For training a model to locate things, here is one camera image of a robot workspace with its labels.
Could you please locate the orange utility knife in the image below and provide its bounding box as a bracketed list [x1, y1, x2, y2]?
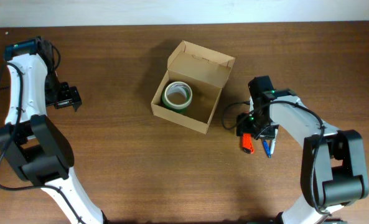
[241, 133, 255, 154]

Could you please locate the brown cardboard box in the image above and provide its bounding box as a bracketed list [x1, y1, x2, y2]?
[151, 40, 235, 134]

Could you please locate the green tape roll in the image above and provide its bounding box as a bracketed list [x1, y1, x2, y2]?
[161, 82, 194, 114]

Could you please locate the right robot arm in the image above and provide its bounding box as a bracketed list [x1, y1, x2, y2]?
[236, 76, 369, 223]

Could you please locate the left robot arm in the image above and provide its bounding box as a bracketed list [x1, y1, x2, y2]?
[0, 36, 108, 223]

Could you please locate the black and white marker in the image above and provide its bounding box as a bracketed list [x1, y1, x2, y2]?
[269, 128, 278, 156]

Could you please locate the blue ballpoint pen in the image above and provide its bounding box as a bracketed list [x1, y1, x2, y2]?
[262, 139, 271, 158]

